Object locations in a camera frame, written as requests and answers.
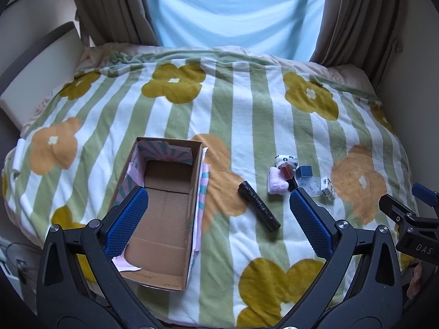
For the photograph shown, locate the cardboard box pink flaps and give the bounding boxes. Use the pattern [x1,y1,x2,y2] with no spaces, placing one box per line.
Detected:
[108,136,210,291]

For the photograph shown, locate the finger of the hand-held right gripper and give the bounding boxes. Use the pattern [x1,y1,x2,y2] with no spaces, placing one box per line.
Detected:
[412,183,439,215]
[379,194,427,228]

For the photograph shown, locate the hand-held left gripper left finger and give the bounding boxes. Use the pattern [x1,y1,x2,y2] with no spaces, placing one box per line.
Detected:
[36,186,162,329]

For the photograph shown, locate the light blue sheer curtain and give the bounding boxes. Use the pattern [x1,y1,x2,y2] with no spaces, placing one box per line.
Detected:
[140,0,328,62]

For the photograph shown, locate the striped floral blanket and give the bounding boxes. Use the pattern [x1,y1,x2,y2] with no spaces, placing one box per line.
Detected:
[2,46,426,328]

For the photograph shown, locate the small clear plastic case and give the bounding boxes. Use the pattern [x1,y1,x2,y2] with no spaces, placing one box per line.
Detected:
[297,177,323,197]

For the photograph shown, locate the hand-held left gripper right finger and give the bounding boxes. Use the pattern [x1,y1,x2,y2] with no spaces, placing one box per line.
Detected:
[274,188,403,329]

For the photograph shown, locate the person's right hand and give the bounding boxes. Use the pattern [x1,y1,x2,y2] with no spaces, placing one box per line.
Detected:
[406,260,426,299]

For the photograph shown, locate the black plastic bag roll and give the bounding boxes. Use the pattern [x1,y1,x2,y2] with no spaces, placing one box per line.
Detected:
[238,180,282,229]

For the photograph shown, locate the pink fluffy toy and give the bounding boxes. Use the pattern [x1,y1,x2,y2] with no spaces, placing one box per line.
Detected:
[268,166,290,195]

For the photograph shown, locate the white wire fan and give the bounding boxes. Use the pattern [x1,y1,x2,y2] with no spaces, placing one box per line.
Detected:
[0,240,42,282]

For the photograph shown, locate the clear plastic box white label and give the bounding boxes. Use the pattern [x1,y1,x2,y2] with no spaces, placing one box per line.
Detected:
[320,176,337,200]

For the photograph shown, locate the brown curtain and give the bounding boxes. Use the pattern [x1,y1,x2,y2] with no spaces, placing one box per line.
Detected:
[310,0,409,86]
[67,0,162,47]

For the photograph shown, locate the white padded headboard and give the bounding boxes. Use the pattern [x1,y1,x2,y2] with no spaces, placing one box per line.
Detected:
[0,21,86,127]

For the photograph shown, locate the white spotted cloth roll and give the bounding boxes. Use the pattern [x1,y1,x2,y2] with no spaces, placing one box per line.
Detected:
[274,155,297,170]

